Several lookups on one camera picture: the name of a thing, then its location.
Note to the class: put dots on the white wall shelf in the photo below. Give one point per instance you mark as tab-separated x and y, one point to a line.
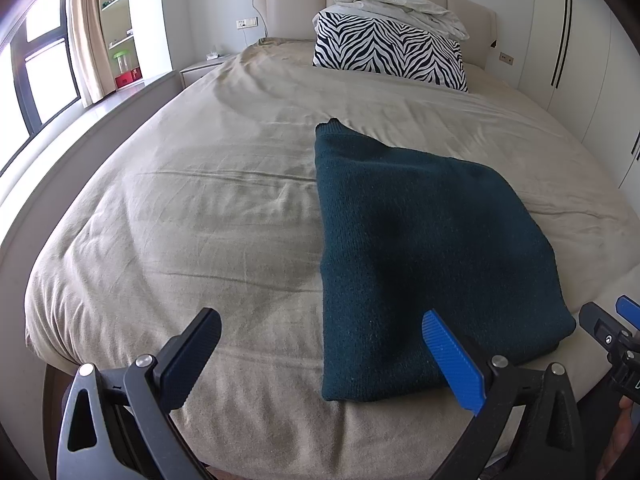
117	10

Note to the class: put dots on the white window bench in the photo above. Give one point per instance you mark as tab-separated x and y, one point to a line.
90	125

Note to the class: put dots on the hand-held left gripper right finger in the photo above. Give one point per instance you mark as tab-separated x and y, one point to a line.
452	360

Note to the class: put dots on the red box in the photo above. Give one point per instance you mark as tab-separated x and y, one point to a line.
126	79

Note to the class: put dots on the bed with beige sheet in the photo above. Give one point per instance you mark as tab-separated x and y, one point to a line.
200	210

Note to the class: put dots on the crumpled beige duvet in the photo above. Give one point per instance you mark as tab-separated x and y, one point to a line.
400	5

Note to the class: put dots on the dark green knit sweater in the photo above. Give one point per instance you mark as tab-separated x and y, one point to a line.
420	240

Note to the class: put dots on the green lidded jar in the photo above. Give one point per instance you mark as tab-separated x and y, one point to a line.
121	61

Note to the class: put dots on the beige upholstered headboard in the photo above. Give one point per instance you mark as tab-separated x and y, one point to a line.
290	5

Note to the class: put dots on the beige wall socket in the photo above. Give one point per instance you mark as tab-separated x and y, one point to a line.
506	58

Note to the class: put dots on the white wall socket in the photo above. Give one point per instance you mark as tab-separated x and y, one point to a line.
247	22

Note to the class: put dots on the zebra print pillow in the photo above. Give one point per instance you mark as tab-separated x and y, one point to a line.
390	47

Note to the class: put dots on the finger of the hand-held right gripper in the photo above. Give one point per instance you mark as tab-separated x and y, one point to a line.
602	327
629	310

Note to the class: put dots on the beige curtain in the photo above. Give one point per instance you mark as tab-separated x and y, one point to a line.
90	35

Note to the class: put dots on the person's right hand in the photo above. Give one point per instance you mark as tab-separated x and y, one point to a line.
622	440

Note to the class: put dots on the white nightstand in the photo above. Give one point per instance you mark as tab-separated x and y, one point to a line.
200	69

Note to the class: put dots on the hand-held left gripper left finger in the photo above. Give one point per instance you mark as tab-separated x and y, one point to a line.
200	350

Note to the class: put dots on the black framed window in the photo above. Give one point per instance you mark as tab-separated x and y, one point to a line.
45	70

